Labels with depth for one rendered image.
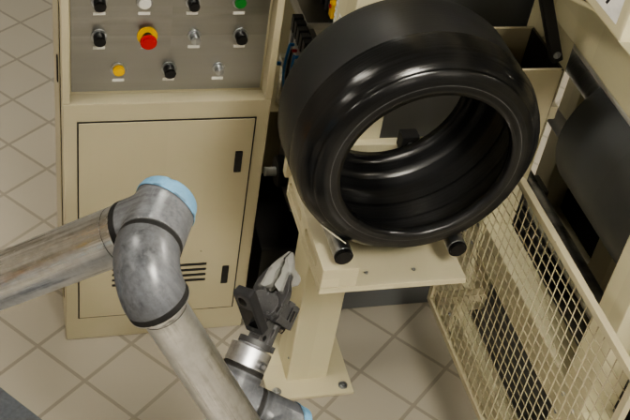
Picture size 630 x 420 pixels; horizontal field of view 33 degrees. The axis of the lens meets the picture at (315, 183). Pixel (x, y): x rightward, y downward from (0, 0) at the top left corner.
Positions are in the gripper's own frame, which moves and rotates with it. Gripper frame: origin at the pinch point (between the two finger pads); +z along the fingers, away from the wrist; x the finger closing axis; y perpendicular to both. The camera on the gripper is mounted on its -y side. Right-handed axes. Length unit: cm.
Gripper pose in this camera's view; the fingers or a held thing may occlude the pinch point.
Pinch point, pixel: (287, 256)
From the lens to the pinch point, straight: 226.4
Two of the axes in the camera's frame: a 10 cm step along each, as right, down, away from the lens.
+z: 4.0, -8.9, 2.3
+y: 4.8, 4.2, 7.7
